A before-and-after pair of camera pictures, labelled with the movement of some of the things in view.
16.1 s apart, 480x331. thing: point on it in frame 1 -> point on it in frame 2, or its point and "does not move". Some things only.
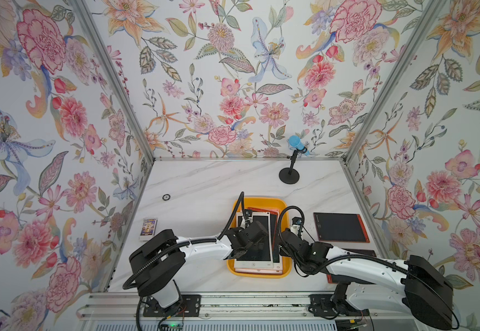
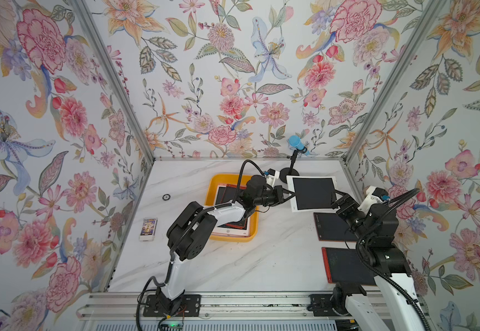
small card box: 148,228 does not move
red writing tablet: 274,214 -> 227,194
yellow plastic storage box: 263,202 -> 211,182
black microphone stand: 290,175 does not move
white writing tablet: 260,255 -> 312,192
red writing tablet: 341,227 does not move
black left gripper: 262,238 -> 276,197
